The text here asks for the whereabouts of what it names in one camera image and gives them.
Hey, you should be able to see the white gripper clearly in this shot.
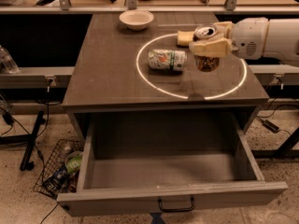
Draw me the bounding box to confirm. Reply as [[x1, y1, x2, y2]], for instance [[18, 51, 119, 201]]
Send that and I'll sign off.
[[189, 18, 269, 60]]

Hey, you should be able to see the orange soda can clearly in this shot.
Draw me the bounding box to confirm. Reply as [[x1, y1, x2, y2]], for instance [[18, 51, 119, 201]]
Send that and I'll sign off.
[[192, 23, 220, 72]]

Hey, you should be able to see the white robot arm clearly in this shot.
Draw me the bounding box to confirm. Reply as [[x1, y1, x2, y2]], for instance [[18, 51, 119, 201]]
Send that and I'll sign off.
[[189, 17, 299, 66]]

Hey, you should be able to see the green white soda can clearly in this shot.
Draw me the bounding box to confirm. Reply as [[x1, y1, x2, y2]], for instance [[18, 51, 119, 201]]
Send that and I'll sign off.
[[148, 49, 187, 72]]

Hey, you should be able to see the open grey top drawer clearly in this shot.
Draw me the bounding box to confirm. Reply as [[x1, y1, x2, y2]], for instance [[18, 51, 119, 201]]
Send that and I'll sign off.
[[58, 109, 288, 217]]

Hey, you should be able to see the yellow sponge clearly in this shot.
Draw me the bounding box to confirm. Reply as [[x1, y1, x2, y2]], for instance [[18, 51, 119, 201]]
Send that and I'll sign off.
[[177, 31, 193, 47]]

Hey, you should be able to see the white bowl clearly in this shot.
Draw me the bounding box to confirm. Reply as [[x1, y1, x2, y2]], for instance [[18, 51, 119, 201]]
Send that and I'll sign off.
[[119, 9, 154, 31]]

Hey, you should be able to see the black power adapter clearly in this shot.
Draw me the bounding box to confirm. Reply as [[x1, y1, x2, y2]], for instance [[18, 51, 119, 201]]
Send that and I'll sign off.
[[263, 120, 279, 133]]

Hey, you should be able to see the green lidded cup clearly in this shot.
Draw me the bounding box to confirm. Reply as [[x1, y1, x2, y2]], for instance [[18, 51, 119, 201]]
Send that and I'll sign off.
[[64, 151, 82, 175]]

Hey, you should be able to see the dark blue snack bag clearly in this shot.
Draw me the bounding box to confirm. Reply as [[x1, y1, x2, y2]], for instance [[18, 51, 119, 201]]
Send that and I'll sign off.
[[42, 166, 68, 194]]

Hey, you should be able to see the clear plastic bottle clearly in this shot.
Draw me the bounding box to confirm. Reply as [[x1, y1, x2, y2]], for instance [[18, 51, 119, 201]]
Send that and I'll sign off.
[[0, 45, 19, 74]]

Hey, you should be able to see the black table leg stand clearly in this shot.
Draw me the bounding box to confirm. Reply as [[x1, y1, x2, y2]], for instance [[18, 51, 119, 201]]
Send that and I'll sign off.
[[0, 111, 45, 171]]

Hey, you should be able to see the grey metal rail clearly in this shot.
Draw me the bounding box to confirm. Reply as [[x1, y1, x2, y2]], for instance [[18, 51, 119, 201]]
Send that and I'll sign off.
[[0, 66, 74, 89]]

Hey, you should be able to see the black drawer handle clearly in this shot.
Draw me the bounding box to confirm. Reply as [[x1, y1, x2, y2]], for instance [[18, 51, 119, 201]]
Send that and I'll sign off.
[[158, 197, 195, 213]]

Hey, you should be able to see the black wire basket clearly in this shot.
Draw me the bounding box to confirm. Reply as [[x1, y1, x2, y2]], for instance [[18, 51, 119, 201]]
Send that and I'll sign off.
[[34, 139, 83, 199]]

